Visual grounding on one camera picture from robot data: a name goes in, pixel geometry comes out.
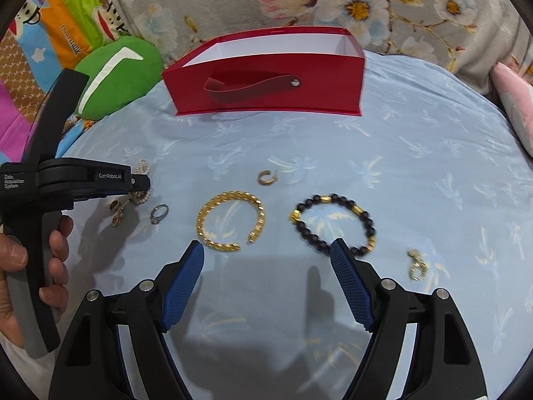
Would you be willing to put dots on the green cushion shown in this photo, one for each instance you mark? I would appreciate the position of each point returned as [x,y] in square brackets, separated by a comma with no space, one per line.
[125,83]

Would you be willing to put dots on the pearl brooch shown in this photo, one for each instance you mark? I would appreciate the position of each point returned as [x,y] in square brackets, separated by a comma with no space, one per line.
[139,198]

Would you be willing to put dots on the gold ear cuff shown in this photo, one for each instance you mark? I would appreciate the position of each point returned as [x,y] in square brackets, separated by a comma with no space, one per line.
[262,179]

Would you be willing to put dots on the pink pillow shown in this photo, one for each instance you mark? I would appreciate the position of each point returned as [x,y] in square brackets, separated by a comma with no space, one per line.
[516,96]

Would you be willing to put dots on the person's left hand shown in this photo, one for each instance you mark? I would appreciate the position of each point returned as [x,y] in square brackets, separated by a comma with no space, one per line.
[58,258]

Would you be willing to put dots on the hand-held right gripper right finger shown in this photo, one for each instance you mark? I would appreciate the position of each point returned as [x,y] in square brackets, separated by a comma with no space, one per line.
[349,283]

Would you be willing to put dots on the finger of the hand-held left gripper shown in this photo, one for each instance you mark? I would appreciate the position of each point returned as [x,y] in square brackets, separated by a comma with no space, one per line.
[141,183]

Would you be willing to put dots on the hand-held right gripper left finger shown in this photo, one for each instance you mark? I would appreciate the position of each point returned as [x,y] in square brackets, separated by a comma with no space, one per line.
[183,283]

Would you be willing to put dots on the colourful cartoon printed cloth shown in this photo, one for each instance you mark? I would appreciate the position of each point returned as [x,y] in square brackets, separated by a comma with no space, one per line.
[54,29]

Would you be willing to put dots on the grey floral blanket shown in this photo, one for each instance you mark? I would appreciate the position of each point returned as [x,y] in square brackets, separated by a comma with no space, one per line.
[250,0]

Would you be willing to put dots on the gold clasp charm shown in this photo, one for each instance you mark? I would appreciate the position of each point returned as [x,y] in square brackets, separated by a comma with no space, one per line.
[416,273]

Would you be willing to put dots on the red cardboard box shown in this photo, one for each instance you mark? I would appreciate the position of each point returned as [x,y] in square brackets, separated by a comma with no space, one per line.
[270,104]

